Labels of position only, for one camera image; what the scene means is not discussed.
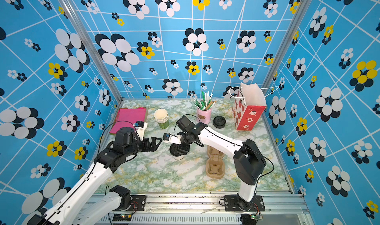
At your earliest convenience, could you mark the brown cardboard cup carrier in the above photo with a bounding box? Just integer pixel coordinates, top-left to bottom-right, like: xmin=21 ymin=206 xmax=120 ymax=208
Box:
xmin=205 ymin=146 xmax=225 ymax=179

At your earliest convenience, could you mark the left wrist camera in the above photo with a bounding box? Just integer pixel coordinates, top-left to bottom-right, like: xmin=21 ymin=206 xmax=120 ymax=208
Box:
xmin=134 ymin=121 xmax=148 ymax=141

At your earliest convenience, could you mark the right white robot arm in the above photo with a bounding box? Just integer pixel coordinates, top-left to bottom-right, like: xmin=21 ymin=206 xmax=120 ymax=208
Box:
xmin=164 ymin=115 xmax=267 ymax=211

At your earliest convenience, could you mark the pink straw holder cup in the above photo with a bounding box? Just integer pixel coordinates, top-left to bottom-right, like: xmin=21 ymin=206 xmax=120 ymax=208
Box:
xmin=196 ymin=108 xmax=212 ymax=124

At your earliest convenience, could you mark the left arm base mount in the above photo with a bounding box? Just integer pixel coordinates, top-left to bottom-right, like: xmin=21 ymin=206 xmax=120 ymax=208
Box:
xmin=112 ymin=194 xmax=147 ymax=212

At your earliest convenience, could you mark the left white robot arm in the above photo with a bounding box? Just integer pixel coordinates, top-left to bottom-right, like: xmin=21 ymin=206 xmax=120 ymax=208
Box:
xmin=27 ymin=127 xmax=163 ymax=225

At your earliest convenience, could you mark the white paper cup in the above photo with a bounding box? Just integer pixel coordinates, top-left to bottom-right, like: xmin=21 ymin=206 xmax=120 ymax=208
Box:
xmin=174 ymin=155 xmax=184 ymax=161

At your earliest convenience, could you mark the black cup lid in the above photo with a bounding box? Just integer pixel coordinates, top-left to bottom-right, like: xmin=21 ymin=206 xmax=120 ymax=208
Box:
xmin=169 ymin=143 xmax=190 ymax=157

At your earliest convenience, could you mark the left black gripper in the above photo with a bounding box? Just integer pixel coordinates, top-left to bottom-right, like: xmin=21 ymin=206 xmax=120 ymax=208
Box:
xmin=126 ymin=136 xmax=163 ymax=157

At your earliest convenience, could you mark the red paper gift bag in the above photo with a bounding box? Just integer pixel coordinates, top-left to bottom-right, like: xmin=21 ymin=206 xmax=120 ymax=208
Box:
xmin=233 ymin=83 xmax=267 ymax=131

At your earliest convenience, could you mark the black lid stack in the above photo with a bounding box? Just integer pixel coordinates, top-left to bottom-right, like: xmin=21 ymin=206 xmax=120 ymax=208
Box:
xmin=213 ymin=116 xmax=226 ymax=129

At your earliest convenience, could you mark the pink napkin stack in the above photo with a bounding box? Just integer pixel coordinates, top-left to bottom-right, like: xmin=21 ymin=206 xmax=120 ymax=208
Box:
xmin=110 ymin=107 xmax=147 ymax=134

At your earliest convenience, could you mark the stack of paper cups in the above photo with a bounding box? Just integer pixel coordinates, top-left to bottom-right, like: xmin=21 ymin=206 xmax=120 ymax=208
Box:
xmin=154 ymin=109 xmax=169 ymax=129

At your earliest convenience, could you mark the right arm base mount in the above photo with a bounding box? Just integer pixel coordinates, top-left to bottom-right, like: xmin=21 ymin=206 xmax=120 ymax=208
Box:
xmin=223 ymin=195 xmax=266 ymax=212

